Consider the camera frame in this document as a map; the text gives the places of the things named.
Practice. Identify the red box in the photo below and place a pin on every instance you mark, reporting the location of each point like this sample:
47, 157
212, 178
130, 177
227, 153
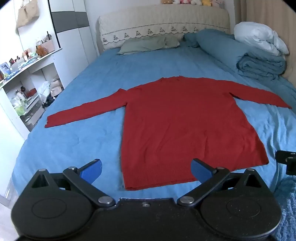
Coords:
31, 93

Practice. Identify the white and grey wardrobe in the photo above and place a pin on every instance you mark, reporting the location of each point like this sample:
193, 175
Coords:
69, 23

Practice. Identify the folded blue duvet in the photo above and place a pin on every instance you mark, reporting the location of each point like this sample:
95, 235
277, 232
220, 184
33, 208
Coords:
249, 55

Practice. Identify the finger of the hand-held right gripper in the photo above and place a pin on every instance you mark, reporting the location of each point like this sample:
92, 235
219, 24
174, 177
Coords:
290, 162

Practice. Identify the beige tote bag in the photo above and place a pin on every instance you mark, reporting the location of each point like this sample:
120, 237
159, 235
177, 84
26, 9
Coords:
27, 12

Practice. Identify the white plastic bag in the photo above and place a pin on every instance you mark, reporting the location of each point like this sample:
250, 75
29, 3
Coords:
45, 89

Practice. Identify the pink storage box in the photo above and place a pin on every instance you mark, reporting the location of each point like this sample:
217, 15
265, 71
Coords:
49, 45

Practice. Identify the cream padded headboard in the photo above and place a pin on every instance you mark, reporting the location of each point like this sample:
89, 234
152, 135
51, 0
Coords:
161, 20

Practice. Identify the row of plush toys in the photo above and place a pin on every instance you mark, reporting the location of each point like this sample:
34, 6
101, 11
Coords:
192, 2

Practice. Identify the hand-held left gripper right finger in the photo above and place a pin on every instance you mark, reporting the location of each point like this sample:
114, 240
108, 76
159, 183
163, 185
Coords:
199, 171

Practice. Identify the brown teddy bear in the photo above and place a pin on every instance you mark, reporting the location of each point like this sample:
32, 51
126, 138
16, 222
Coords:
40, 50

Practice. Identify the white pillow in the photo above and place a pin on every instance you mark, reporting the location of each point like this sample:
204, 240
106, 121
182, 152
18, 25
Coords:
261, 37

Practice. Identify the green pillow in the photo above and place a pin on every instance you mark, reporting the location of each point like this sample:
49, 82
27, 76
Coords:
141, 45
172, 41

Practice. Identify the red knit sweater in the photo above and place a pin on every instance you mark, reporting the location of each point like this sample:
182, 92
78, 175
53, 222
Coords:
175, 120

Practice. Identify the green plastic bag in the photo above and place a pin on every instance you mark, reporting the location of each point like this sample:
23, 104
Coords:
19, 109

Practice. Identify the blue bed sheet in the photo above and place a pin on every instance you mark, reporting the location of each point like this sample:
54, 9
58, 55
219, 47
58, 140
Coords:
92, 81

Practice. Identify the white shelf unit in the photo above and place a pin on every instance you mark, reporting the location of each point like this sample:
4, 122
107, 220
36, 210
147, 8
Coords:
44, 64

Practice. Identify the beige handbag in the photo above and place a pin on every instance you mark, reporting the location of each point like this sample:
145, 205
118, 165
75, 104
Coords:
56, 85

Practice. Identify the beige curtain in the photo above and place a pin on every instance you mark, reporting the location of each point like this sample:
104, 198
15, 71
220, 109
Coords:
266, 11

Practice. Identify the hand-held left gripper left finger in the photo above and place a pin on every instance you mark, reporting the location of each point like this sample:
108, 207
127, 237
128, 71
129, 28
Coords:
92, 171

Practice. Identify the blue fluffy rug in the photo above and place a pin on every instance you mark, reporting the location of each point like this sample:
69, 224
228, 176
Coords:
286, 208

